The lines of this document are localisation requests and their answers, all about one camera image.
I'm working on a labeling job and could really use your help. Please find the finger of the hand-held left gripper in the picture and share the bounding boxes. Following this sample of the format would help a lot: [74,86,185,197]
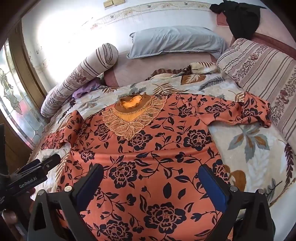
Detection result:
[35,153,62,174]

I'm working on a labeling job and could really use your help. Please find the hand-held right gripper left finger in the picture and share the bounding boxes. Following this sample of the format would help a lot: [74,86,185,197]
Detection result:
[27,164,104,241]

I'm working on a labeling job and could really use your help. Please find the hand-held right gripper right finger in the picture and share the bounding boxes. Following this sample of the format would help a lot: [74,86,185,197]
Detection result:
[198,164,275,241]

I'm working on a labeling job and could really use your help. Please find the orange floral shirt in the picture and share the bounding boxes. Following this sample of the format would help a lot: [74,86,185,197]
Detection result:
[39,91,272,241]

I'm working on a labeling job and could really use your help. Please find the person's left hand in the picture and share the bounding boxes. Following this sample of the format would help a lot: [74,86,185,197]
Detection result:
[0,204,19,230]

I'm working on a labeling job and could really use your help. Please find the leaf printed blanket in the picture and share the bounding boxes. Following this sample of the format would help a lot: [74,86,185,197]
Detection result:
[28,61,296,209]

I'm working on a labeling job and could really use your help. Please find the purple cloth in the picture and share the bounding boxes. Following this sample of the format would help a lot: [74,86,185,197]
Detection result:
[72,77,101,100]

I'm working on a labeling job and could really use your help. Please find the striped bolster pillow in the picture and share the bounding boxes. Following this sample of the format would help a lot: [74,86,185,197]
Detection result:
[40,43,119,117]

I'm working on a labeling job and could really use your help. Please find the striped floral pillow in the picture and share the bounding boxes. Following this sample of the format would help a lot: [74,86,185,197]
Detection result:
[216,38,296,149]

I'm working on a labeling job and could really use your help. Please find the pink bed sheet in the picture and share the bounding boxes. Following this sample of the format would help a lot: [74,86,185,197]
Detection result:
[103,51,220,88]

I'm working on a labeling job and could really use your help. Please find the grey pillow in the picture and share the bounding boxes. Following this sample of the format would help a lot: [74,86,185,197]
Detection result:
[127,26,228,59]

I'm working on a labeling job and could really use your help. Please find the pink maroon-edged headboard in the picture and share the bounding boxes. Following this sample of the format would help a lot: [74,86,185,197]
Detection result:
[217,7,296,62]

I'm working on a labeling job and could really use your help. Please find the black cloth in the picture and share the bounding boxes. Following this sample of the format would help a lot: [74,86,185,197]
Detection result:
[209,0,266,39]

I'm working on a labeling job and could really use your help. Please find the wooden window frame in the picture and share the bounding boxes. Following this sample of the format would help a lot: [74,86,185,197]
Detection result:
[0,22,48,167]

